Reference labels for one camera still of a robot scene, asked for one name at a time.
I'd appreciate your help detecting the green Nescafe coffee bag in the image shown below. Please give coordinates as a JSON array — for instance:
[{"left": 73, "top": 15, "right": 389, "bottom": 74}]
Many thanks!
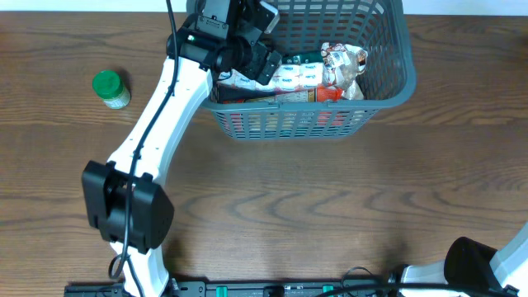
[{"left": 217, "top": 50, "right": 323, "bottom": 97}]

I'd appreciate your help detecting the multipack of small cartons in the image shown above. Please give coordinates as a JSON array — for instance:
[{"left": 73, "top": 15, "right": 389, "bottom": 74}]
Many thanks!
[{"left": 217, "top": 63, "right": 325, "bottom": 92}]

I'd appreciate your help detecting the orange spaghetti packet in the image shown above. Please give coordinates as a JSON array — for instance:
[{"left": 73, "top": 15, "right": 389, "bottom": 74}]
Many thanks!
[{"left": 217, "top": 87, "right": 344, "bottom": 104}]

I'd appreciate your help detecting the beige brown snack bag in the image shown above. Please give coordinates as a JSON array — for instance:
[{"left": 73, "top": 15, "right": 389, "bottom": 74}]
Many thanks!
[{"left": 321, "top": 42, "right": 369, "bottom": 101}]

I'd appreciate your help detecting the green lidded jar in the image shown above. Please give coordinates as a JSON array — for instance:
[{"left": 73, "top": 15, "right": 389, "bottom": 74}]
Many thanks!
[{"left": 92, "top": 70, "right": 131, "bottom": 109}]

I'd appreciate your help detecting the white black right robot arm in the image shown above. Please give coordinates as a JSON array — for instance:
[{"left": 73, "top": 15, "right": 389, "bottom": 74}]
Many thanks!
[{"left": 389, "top": 226, "right": 527, "bottom": 297}]

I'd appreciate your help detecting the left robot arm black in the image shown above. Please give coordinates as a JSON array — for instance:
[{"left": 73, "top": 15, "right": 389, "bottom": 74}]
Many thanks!
[{"left": 81, "top": 0, "right": 281, "bottom": 296}]

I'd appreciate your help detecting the grey plastic basket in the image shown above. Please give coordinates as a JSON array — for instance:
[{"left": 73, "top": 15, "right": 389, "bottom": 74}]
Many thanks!
[{"left": 202, "top": 0, "right": 417, "bottom": 140}]

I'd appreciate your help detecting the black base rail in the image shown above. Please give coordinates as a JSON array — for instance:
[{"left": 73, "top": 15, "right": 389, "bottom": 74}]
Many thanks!
[{"left": 63, "top": 278, "right": 381, "bottom": 297}]

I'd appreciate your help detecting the black cable left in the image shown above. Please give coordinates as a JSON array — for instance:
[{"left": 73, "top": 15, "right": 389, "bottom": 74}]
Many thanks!
[{"left": 107, "top": 0, "right": 181, "bottom": 297}]

